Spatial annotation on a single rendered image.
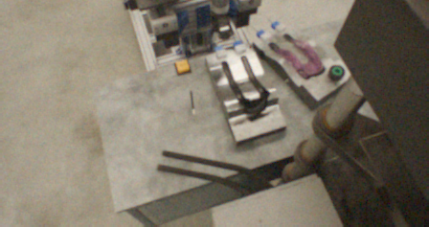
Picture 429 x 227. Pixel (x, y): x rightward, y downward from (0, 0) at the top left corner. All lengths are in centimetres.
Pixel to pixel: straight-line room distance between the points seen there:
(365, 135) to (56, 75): 263
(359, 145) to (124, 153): 113
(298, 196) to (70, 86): 239
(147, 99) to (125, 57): 125
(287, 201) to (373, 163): 23
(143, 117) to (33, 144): 131
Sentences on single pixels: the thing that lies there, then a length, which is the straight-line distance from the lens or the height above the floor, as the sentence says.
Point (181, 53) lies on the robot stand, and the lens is 263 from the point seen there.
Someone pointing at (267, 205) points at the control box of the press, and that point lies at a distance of 88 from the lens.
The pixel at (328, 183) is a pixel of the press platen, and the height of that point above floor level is 129.
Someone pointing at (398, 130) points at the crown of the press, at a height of 184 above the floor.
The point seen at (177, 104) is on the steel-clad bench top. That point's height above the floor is 80.
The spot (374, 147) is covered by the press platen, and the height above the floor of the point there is 154.
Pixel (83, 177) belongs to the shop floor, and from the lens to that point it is 261.
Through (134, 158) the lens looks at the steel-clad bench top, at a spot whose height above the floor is 80.
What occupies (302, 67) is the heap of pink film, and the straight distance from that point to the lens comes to 179.
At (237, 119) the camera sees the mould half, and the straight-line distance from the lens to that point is 163.
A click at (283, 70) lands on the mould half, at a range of 178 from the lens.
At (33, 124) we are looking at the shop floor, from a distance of 295.
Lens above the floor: 233
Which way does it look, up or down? 63 degrees down
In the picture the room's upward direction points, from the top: 2 degrees counter-clockwise
